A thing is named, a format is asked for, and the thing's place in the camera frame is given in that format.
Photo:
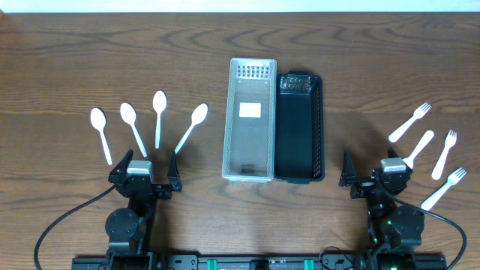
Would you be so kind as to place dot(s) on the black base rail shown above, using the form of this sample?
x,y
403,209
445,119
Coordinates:
x,y
325,261

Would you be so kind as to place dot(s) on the clear plastic basket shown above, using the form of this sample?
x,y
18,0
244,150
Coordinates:
x,y
249,135

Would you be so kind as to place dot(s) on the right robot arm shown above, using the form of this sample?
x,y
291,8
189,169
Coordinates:
x,y
391,227

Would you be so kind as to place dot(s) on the white plastic spoon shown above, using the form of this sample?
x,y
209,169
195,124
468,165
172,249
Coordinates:
x,y
98,121
197,117
159,104
129,116

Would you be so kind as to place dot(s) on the white plastic fork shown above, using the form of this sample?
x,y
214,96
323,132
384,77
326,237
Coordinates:
x,y
418,113
425,139
452,180
450,141

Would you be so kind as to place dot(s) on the white plastic fork top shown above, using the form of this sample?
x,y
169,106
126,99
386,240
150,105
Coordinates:
x,y
418,113

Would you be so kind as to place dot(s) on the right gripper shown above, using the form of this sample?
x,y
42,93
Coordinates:
x,y
348,178

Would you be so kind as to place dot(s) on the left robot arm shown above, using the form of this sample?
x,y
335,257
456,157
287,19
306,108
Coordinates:
x,y
129,227

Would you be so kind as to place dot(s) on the black plastic basket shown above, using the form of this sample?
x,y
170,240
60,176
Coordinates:
x,y
299,155

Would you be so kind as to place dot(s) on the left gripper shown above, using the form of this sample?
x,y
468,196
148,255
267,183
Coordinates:
x,y
174,183

